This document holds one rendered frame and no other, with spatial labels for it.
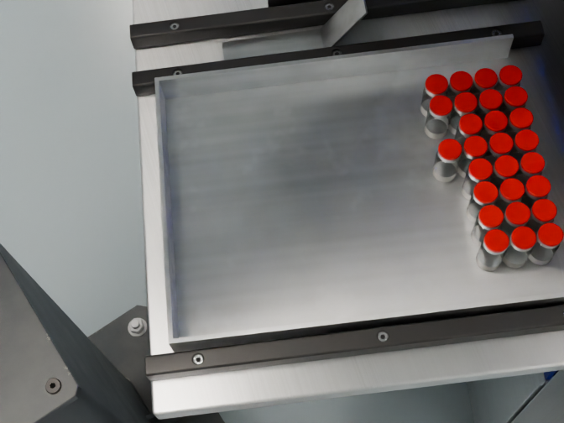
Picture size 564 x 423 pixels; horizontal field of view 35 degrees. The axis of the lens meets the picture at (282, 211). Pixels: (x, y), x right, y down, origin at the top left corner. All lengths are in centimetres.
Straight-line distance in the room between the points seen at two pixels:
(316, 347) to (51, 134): 129
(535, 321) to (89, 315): 114
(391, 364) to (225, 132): 27
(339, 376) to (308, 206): 16
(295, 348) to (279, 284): 7
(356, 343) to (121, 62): 135
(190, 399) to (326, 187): 23
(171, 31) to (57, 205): 101
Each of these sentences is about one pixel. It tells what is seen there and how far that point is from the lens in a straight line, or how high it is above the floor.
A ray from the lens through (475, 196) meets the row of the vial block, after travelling 77.
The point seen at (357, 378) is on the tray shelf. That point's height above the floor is 88.
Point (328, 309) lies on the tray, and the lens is 77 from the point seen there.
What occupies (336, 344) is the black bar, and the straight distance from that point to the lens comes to 74.
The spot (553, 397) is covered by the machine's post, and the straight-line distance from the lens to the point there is 105.
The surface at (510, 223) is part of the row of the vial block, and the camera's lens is 77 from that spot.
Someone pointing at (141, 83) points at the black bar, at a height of 90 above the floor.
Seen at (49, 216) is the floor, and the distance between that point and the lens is 186.
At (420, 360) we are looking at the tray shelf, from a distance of 76.
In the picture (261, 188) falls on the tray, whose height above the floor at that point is 88.
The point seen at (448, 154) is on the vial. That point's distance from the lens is 78.
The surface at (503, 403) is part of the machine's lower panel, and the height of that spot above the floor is 35.
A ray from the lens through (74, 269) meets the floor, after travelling 180.
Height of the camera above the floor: 162
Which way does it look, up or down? 66 degrees down
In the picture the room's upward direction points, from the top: 8 degrees counter-clockwise
